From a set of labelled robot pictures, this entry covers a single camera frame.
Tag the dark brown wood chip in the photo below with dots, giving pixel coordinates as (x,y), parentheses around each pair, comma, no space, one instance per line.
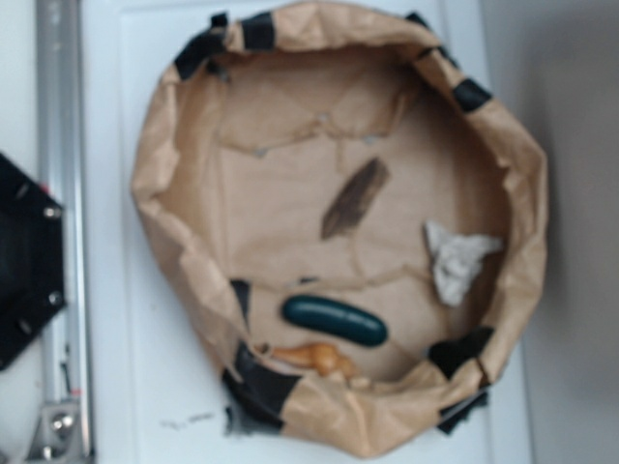
(354,200)

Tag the aluminium extrusion rail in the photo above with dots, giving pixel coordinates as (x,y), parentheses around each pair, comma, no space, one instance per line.
(65,339)

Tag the brown paper bin liner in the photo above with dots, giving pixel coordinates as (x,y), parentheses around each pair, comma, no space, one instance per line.
(251,133)

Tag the dark green toy cucumber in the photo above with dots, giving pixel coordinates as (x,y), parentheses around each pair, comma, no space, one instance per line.
(335,318)

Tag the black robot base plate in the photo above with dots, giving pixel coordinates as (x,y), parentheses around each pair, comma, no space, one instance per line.
(32,261)

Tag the crumpled grey paper piece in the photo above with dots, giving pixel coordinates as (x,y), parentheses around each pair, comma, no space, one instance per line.
(456,260)

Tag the metal corner bracket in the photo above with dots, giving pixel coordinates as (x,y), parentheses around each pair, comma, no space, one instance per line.
(60,436)

